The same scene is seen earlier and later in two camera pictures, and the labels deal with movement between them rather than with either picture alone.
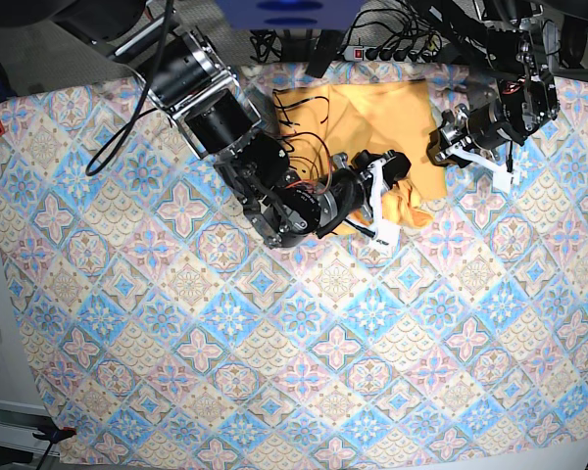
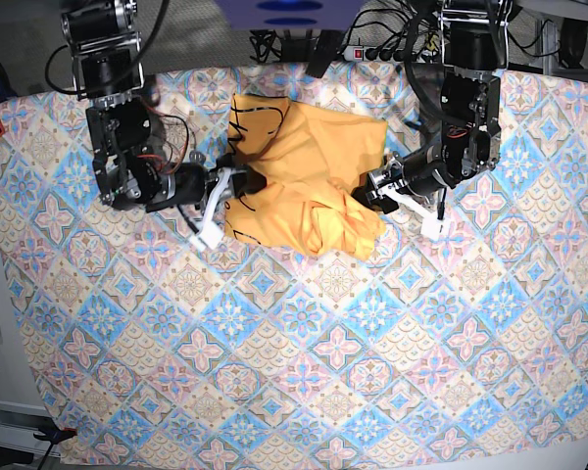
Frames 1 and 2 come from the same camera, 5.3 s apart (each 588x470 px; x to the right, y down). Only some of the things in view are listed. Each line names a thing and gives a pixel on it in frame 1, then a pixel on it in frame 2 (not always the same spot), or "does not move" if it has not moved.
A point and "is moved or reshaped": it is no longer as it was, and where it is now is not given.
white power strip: (362, 53) does not move
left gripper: (347, 189) → (191, 183)
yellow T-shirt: (322, 122) is moved or reshaped
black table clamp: (323, 52) does not move
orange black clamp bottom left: (56, 435) does not move
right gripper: (479, 127) → (422, 175)
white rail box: (13, 425) does not move
